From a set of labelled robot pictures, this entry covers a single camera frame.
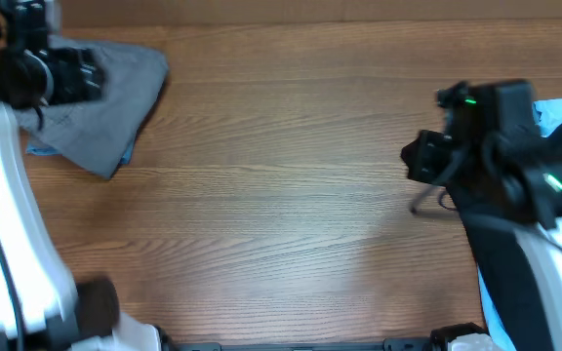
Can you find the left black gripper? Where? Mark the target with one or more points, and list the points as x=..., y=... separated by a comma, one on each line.
x=69, y=67

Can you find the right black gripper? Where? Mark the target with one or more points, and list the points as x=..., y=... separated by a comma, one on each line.
x=419, y=159

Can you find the grey cotton shorts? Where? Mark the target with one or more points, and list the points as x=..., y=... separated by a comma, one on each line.
x=135, y=76

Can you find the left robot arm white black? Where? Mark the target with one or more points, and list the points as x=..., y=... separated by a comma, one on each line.
x=41, y=306

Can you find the folded blue denim shorts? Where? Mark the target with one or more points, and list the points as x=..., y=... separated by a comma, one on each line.
x=86, y=155

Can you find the light blue t-shirt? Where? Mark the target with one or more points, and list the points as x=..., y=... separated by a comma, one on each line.
x=549, y=114

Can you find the black t-shirt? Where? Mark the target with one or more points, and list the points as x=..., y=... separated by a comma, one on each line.
x=515, y=253

